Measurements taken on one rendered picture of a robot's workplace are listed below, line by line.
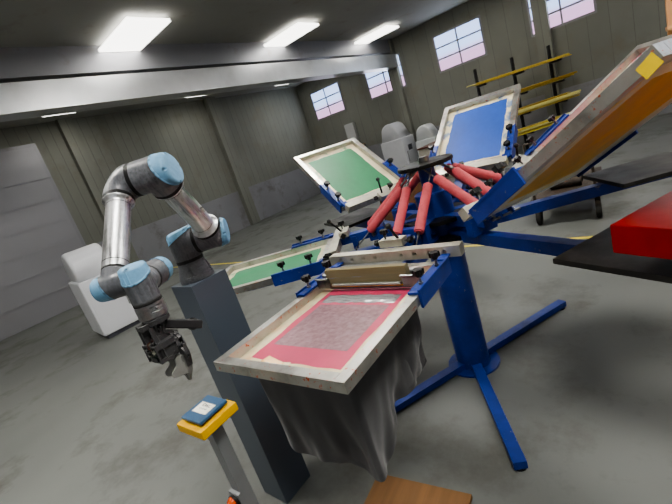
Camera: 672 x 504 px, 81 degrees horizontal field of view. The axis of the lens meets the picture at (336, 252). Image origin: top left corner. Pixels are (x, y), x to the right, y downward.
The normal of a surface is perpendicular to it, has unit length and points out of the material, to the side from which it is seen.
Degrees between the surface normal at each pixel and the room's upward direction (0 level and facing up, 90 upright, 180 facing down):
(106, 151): 90
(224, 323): 90
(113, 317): 90
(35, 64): 90
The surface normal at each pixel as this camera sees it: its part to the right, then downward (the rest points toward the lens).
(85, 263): 0.56, -0.32
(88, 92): 0.75, -0.06
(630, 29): -0.59, 0.39
